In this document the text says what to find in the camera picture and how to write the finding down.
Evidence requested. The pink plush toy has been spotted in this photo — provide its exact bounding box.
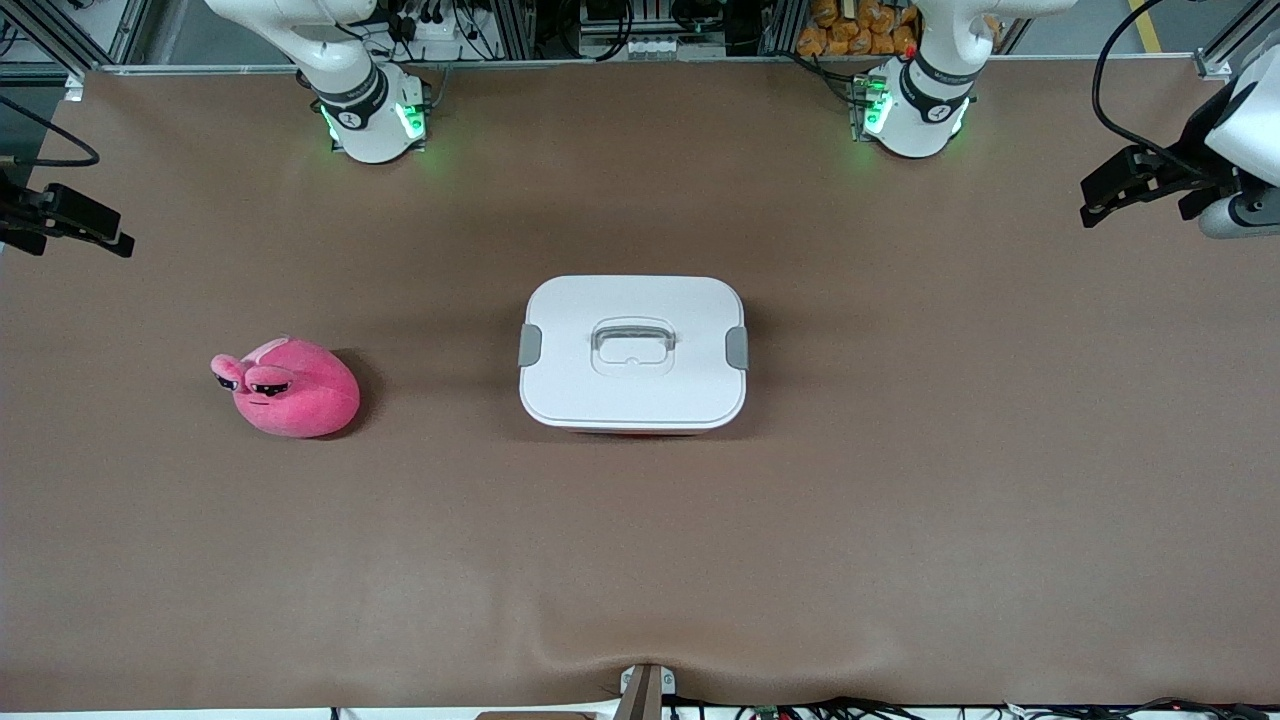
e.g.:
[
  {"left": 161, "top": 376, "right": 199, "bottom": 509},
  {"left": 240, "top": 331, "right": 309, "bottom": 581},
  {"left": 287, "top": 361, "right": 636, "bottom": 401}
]
[{"left": 210, "top": 335, "right": 361, "bottom": 439}]

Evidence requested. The grey translucent lid handle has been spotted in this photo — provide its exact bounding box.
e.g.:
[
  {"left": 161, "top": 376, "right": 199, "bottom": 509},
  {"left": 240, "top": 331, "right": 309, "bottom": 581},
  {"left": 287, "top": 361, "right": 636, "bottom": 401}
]
[{"left": 592, "top": 320, "right": 676, "bottom": 353}]

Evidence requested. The white plastic box lid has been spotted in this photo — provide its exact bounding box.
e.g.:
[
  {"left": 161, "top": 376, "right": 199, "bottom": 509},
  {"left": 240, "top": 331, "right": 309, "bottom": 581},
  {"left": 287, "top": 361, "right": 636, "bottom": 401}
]
[{"left": 518, "top": 275, "right": 749, "bottom": 433}]

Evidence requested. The orange lumpy objects pile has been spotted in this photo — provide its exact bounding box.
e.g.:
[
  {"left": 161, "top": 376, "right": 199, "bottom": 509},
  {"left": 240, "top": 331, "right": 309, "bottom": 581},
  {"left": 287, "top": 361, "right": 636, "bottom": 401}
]
[{"left": 797, "top": 0, "right": 921, "bottom": 58}]

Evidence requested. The white power strip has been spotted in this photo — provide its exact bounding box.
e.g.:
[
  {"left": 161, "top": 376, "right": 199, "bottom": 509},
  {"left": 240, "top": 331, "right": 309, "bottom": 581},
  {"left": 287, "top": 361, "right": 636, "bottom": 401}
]
[{"left": 395, "top": 8, "right": 479, "bottom": 49}]

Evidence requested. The brown table cover mat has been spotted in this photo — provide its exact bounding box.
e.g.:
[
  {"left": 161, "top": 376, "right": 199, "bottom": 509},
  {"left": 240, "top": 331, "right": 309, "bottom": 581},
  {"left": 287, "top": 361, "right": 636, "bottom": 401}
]
[{"left": 0, "top": 55, "right": 1280, "bottom": 713}]

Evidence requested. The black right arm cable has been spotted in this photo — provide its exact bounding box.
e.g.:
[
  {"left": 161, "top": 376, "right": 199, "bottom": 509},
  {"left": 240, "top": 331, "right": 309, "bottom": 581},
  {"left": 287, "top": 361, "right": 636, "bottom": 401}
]
[{"left": 0, "top": 95, "right": 101, "bottom": 168}]

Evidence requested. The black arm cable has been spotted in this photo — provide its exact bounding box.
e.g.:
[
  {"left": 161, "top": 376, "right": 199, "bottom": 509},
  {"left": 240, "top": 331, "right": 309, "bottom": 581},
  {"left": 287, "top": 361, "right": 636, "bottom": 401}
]
[
  {"left": 1090, "top": 0, "right": 1206, "bottom": 171},
  {"left": 0, "top": 95, "right": 101, "bottom": 168}
]

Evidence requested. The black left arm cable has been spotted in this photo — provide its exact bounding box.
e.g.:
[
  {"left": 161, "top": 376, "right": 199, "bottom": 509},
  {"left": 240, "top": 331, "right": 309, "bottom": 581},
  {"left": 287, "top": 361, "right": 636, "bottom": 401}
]
[{"left": 1090, "top": 0, "right": 1206, "bottom": 171}]

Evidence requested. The aluminium frame strut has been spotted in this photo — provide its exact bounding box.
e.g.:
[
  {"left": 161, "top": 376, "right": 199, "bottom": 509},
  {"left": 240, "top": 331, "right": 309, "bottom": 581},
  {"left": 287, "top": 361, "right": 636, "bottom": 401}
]
[
  {"left": 1195, "top": 0, "right": 1280, "bottom": 79},
  {"left": 100, "top": 0, "right": 153, "bottom": 69}
]

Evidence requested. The aluminium frame post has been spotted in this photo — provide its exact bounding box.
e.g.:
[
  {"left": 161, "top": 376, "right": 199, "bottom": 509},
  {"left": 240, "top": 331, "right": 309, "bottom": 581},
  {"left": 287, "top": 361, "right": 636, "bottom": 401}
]
[
  {"left": 765, "top": 0, "right": 806, "bottom": 59},
  {"left": 488, "top": 0, "right": 536, "bottom": 61}
]

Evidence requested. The black cable bundle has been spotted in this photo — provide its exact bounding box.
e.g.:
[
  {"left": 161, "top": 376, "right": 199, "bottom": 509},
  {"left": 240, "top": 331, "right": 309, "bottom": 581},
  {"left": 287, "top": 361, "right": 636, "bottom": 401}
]
[{"left": 670, "top": 696, "right": 1280, "bottom": 720}]

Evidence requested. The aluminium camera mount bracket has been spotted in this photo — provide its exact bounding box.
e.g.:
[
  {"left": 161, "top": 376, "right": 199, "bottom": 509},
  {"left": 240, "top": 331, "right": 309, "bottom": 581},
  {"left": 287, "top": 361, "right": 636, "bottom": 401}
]
[{"left": 617, "top": 662, "right": 677, "bottom": 720}]

